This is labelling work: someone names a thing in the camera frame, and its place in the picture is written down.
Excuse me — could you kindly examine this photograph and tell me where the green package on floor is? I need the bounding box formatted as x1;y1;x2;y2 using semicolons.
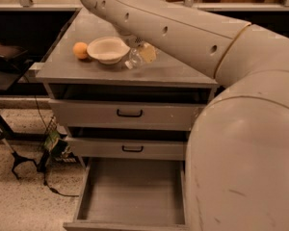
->
43;130;70;160

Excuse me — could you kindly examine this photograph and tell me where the black drawer handle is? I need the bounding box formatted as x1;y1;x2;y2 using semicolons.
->
121;145;144;153
117;109;144;118

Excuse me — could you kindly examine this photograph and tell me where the white bowl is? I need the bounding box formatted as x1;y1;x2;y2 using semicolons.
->
87;37;130;64

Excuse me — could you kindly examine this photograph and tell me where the grey top drawer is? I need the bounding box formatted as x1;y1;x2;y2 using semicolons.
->
50;99;204;131

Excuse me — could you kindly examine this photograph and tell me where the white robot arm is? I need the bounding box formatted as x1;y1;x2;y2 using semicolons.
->
81;0;289;231

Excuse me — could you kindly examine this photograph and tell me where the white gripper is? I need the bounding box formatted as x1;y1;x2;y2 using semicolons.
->
118;30;157;64

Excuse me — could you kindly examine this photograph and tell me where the black middle drawer handle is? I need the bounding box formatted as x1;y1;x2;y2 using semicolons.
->
121;145;144;153

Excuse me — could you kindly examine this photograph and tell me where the grey drawer cabinet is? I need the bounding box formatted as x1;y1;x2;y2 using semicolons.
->
35;5;220;178

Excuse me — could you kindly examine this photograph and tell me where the orange fruit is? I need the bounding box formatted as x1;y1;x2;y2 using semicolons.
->
72;42;88;60

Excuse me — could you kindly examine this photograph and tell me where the grey open bottom drawer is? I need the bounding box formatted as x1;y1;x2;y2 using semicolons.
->
64;159;189;231

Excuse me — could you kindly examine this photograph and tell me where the black cable left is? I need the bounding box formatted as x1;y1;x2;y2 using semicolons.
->
23;75;80;198

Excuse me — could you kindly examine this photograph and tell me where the black top drawer handle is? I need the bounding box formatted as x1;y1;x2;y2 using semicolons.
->
117;109;144;118

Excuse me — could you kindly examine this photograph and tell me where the clear plastic water bottle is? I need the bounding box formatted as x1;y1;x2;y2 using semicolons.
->
125;46;150;69

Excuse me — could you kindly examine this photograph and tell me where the black stand on left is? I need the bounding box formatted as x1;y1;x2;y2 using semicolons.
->
0;42;37;180

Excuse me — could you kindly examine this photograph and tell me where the grey middle drawer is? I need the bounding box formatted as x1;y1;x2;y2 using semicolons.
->
66;137;186;161

